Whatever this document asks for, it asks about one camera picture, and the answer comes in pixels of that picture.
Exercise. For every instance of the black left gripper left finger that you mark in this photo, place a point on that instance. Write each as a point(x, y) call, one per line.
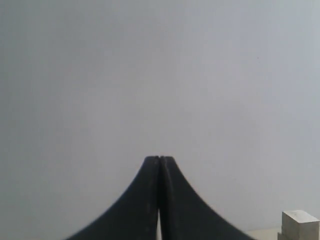
point(134, 216)

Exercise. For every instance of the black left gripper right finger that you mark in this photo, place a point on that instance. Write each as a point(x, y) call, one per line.
point(183, 213)

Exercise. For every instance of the small pale wooden cube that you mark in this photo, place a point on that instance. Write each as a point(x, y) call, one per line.
point(299, 225)

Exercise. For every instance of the medium ridged wooden cube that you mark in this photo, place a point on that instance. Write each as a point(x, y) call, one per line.
point(280, 236)

